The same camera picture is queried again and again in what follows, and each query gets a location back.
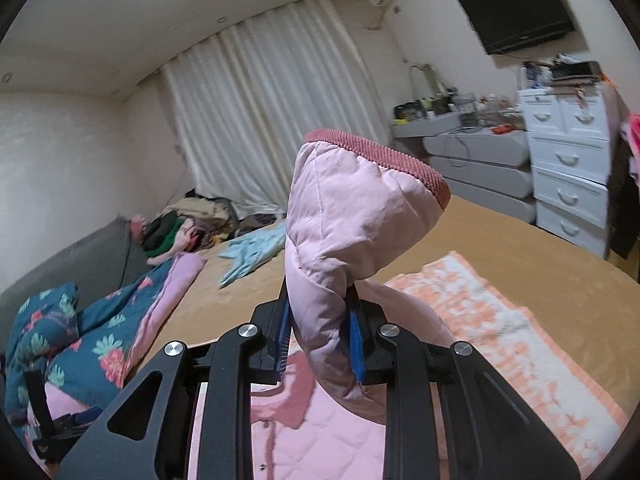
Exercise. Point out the white striped curtain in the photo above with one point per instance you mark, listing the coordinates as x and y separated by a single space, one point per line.
244 99

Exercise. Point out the tan bed sheet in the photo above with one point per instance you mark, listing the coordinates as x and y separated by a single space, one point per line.
588 306

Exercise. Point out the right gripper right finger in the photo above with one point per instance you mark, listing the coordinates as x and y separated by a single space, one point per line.
449 412

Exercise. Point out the blue floral comforter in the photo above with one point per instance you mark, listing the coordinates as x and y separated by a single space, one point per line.
85 356

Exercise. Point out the pink quilted jacket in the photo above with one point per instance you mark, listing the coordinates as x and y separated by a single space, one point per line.
355 206

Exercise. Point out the pile of clothes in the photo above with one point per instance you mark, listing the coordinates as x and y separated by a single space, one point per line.
191 224

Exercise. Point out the pink cartoon towel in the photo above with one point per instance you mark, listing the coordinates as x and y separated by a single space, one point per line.
631 135

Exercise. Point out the light blue garment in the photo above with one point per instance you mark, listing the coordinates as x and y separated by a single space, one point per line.
250 251

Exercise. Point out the orange plaid fleece blanket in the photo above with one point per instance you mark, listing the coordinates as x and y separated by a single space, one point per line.
579 412

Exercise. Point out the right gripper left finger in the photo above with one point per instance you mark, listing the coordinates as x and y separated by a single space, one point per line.
186 415

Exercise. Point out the black flat television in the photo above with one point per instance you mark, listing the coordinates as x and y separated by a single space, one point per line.
503 26

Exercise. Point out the white drawer chest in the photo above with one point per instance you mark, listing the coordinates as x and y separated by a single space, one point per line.
571 135

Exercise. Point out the grey wall shelf unit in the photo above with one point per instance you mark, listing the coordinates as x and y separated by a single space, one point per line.
485 168

